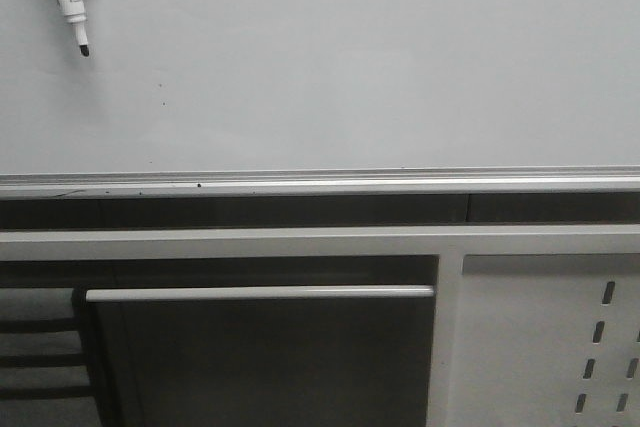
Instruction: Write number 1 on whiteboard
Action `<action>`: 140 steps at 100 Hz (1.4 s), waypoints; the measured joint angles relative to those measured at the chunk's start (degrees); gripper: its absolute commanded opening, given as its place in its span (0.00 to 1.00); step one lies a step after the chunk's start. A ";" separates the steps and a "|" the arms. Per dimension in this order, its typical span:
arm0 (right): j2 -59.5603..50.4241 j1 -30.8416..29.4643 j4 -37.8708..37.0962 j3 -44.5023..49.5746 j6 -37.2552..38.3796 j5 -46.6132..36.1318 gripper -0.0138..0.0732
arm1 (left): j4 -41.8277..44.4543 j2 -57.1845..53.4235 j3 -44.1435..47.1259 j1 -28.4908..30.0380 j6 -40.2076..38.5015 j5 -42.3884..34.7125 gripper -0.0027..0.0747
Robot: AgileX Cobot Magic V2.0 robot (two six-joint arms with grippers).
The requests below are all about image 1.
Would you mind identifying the white whiteboard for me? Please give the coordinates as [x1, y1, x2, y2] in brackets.
[1, 0, 639, 175]

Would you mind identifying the aluminium whiteboard marker tray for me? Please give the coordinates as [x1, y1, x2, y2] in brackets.
[1, 166, 639, 200]

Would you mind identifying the dark slatted chair back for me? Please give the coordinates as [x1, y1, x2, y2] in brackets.
[1, 287, 104, 426]

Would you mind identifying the white perforated metal panel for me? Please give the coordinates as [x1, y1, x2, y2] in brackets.
[447, 254, 639, 426]

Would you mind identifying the white metal frame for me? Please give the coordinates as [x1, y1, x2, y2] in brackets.
[1, 225, 639, 426]

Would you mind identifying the dark panel with white top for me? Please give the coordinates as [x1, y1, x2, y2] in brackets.
[86, 285, 435, 426]

